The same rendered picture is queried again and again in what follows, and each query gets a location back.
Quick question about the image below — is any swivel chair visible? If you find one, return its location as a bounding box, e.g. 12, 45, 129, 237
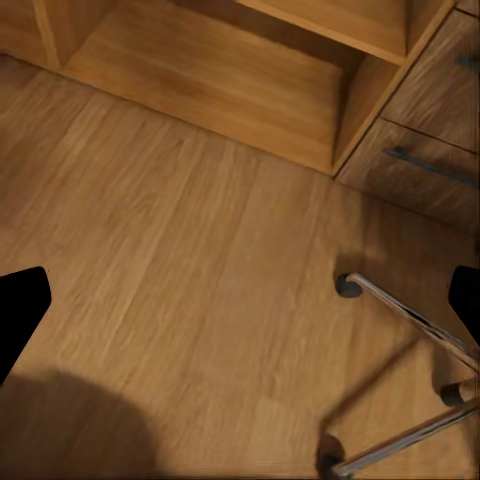
320, 237, 480, 480

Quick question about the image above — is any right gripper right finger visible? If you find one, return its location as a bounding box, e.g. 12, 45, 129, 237
447, 265, 480, 347

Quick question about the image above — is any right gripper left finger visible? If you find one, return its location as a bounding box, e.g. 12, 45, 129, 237
0, 266, 52, 385

